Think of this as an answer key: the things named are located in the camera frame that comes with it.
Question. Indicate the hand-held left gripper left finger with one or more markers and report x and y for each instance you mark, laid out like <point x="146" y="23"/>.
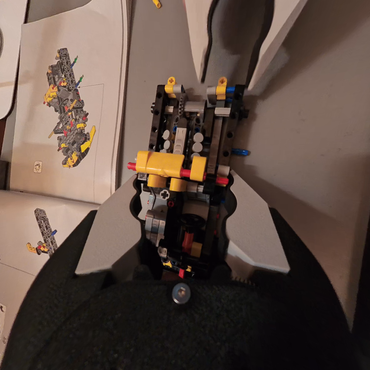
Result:
<point x="109" y="231"/>

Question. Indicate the open lego instruction booklet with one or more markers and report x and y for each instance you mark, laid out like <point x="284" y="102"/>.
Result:
<point x="86" y="43"/>

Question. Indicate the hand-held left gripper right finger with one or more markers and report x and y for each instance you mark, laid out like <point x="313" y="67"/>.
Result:
<point x="254" y="231"/>

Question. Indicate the white rounded pad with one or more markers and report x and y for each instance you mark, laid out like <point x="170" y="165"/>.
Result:
<point x="5" y="72"/>

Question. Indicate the yellow lego pin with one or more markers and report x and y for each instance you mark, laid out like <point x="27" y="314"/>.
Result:
<point x="157" y="3"/>

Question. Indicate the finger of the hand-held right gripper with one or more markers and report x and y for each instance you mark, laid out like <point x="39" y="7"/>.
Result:
<point x="196" y="29"/>
<point x="280" y="29"/>

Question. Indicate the small yellow grey lego connector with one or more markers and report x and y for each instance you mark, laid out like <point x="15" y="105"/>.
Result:
<point x="215" y="90"/>

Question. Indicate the black lego beam blue pins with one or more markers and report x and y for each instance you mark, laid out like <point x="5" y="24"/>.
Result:
<point x="235" y="115"/>

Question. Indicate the black yellow lego car chassis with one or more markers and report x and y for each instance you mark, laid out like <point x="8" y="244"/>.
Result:
<point x="162" y="164"/>

